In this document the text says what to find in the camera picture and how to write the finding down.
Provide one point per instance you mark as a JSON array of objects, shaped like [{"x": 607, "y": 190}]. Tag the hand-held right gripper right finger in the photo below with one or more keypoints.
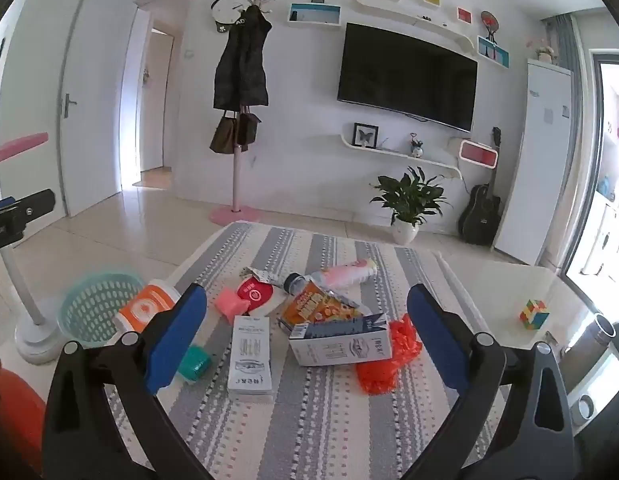
[{"x": 435, "y": 337}]

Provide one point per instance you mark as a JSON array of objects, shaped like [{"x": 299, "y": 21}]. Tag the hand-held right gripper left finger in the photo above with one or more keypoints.
[{"x": 175, "y": 337}]

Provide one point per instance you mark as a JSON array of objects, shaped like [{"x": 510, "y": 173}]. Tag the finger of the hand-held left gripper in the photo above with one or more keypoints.
[{"x": 29, "y": 203}]

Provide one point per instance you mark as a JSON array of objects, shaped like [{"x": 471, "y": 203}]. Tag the teal tape roll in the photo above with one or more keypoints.
[{"x": 195, "y": 364}]

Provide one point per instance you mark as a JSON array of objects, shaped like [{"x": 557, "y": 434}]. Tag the orange white jar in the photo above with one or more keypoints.
[{"x": 144, "y": 305}]

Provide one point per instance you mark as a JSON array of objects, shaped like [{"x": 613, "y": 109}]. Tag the orange red plastic bag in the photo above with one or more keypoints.
[{"x": 384, "y": 370}]

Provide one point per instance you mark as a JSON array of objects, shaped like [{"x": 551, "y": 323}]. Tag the pink small block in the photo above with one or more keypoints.
[{"x": 230, "y": 302}]

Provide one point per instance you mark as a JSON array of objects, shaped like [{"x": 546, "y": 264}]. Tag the white slim box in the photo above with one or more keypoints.
[{"x": 250, "y": 355}]

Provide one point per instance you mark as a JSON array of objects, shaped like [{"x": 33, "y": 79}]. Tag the teal plastic basket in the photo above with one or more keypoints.
[{"x": 92, "y": 305}]

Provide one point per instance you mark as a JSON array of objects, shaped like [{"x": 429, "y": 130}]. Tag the red white packet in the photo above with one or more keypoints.
[{"x": 257, "y": 295}]

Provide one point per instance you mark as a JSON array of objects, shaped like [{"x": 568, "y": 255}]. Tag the white navy carton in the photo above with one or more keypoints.
[{"x": 339, "y": 342}]

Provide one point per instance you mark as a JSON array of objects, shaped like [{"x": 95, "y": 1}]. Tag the silver foil wrapper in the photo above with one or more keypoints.
[{"x": 259, "y": 274}]

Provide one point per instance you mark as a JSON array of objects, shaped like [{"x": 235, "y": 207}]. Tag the pink white bottle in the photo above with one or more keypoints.
[{"x": 339, "y": 274}]

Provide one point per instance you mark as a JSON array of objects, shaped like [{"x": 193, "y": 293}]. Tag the orange snack bag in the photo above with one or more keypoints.
[{"x": 314, "y": 307}]

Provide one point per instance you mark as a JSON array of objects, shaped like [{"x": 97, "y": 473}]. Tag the white low table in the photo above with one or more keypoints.
[{"x": 489, "y": 285}]

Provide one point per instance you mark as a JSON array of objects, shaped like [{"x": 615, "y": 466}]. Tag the colourful puzzle cube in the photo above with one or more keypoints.
[{"x": 534, "y": 314}]

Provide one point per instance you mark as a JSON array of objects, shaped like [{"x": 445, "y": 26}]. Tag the white door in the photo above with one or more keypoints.
[{"x": 97, "y": 110}]

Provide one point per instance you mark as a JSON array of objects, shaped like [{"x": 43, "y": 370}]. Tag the black guitar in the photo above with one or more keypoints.
[{"x": 482, "y": 215}]

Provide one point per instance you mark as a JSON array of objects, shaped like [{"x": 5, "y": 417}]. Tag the potted green plant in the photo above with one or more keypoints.
[{"x": 412, "y": 195}]

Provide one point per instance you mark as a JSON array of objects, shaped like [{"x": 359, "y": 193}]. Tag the striped grey rug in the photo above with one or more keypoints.
[{"x": 314, "y": 425}]

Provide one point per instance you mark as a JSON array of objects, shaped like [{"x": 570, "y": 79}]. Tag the steel cylinder cup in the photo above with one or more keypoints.
[{"x": 589, "y": 342}]

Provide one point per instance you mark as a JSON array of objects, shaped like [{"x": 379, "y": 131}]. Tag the pink coat rack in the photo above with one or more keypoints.
[{"x": 235, "y": 180}]

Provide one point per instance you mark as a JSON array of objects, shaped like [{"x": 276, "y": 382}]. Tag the red plastic object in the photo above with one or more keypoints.
[{"x": 14, "y": 420}]

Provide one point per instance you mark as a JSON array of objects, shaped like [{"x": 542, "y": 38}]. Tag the short wavy white shelf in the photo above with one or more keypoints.
[{"x": 399, "y": 155}]

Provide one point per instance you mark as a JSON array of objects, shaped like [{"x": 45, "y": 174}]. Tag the red white box shelf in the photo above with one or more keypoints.
[{"x": 478, "y": 153}]

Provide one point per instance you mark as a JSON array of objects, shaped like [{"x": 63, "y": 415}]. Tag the small dark figurine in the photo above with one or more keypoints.
[{"x": 416, "y": 147}]

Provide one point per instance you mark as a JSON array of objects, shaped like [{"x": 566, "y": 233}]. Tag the tall white cabinet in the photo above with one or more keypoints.
[{"x": 534, "y": 160}]

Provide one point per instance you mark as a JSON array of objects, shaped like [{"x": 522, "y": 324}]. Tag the brown hanging bag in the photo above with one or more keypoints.
[
  {"x": 223, "y": 135},
  {"x": 248, "y": 130}
]

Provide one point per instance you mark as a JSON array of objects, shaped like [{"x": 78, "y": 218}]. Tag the framed butterfly picture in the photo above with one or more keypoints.
[{"x": 366, "y": 136}]

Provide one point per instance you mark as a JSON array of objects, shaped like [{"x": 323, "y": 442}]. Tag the black coat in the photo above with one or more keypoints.
[{"x": 242, "y": 65}]

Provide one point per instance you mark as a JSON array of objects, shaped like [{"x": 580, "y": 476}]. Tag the black flat television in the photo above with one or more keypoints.
[{"x": 407, "y": 75}]

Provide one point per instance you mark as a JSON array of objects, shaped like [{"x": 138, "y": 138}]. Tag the white panda hat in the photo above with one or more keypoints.
[{"x": 228, "y": 5}]

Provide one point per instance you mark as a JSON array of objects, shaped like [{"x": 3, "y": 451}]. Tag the blue white box shelf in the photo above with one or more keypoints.
[
  {"x": 314, "y": 15},
  {"x": 493, "y": 51}
]

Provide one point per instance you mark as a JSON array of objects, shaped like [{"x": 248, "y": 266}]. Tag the small flower pot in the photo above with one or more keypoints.
[{"x": 544, "y": 54}]

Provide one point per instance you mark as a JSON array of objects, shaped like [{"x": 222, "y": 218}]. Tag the round decorative fan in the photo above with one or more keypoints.
[{"x": 490, "y": 22}]

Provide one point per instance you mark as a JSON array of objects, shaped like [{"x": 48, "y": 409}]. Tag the long wavy white shelf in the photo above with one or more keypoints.
[{"x": 414, "y": 17}]

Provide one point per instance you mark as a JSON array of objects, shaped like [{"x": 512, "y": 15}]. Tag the grey curtain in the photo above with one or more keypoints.
[{"x": 569, "y": 40}]

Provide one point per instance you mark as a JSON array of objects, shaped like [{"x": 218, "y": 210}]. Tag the red small wall box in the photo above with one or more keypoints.
[{"x": 464, "y": 14}]

